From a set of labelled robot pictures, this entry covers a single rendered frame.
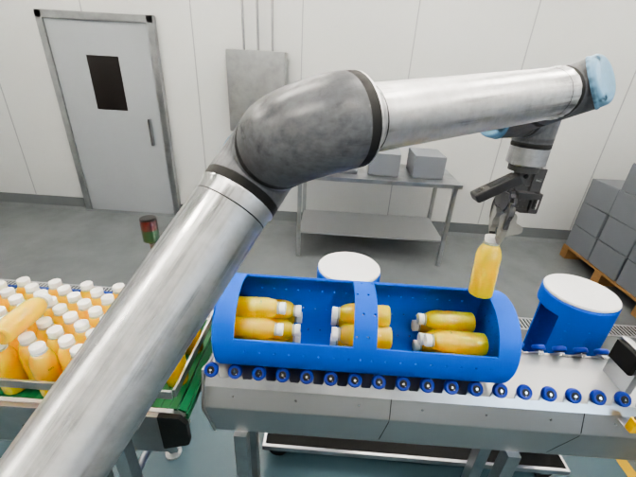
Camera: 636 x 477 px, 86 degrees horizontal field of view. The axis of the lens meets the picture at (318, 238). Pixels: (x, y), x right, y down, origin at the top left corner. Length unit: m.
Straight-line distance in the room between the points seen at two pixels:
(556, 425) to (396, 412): 0.50
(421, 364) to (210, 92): 3.80
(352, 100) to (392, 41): 3.75
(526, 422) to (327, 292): 0.74
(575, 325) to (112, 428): 1.62
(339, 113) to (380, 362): 0.80
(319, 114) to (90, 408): 0.40
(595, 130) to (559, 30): 1.16
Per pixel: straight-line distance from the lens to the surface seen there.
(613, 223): 4.39
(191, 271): 0.45
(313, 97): 0.40
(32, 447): 0.51
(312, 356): 1.03
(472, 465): 1.89
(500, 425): 1.36
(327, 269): 1.51
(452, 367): 1.11
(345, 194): 4.33
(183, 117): 4.50
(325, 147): 0.39
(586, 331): 1.79
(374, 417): 1.24
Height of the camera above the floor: 1.83
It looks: 26 degrees down
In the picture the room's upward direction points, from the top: 3 degrees clockwise
